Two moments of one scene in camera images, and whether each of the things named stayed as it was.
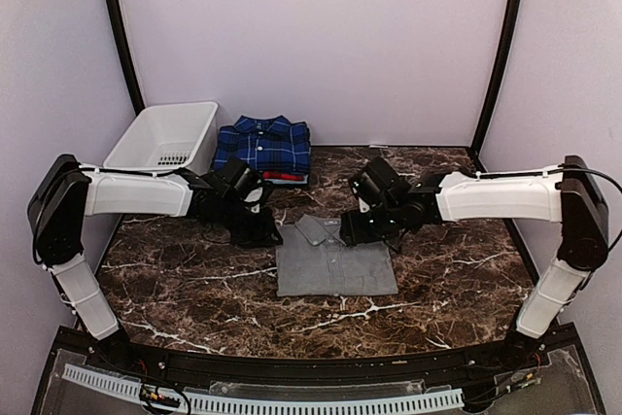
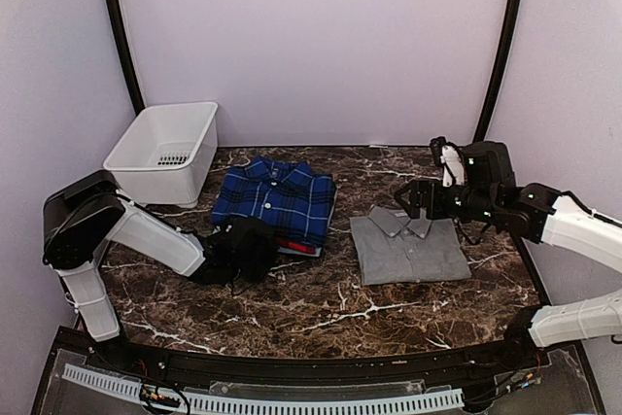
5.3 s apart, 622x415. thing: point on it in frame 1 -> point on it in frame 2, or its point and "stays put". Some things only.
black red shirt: (282, 176) -> (295, 246)
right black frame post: (500, 68) stays put
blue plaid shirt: (269, 144) -> (290, 195)
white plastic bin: (167, 136) stays put
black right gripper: (354, 231) -> (434, 211)
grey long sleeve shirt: (315, 259) -> (395, 248)
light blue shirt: (289, 181) -> (316, 254)
